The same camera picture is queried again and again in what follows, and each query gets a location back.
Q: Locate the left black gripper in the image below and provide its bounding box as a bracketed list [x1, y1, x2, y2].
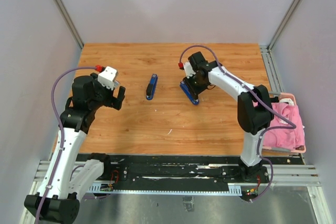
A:
[89, 73, 125, 111]

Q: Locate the pink plastic basket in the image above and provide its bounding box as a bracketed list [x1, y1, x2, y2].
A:
[263, 93, 306, 154]

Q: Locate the grey cable duct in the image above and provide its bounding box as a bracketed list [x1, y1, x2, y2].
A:
[87, 183, 243, 196]

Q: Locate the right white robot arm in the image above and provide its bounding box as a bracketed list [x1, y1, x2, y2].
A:
[178, 51, 274, 182]

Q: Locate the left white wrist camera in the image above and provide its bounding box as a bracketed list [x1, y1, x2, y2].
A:
[98, 67, 119, 90]

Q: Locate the blue stapler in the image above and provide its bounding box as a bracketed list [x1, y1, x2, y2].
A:
[146, 74, 158, 100]
[180, 81, 199, 105]

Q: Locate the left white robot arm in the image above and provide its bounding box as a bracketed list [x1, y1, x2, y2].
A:
[24, 71, 125, 223]

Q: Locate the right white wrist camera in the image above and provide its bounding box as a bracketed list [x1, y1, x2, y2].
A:
[183, 61, 195, 78]

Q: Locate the pink cloth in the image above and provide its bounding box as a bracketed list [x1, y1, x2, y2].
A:
[264, 102, 305, 150]

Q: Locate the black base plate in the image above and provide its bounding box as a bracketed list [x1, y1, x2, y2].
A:
[51, 153, 305, 193]

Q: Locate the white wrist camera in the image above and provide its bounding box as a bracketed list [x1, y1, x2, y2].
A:
[98, 67, 119, 90]
[183, 61, 195, 78]

